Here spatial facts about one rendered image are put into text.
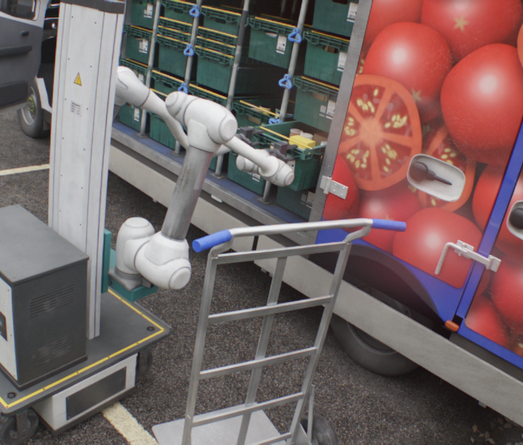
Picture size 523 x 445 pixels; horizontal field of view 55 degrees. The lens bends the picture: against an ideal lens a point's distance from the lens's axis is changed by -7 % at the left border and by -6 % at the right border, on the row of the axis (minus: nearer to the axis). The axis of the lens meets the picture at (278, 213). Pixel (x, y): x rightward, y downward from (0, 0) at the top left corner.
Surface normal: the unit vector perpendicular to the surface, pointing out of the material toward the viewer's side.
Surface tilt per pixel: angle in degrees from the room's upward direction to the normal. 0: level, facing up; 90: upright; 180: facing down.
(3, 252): 0
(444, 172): 90
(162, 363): 0
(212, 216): 90
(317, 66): 91
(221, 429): 0
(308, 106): 91
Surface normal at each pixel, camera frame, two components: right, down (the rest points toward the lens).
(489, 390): -0.66, 0.18
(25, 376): 0.79, 0.37
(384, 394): 0.19, -0.90
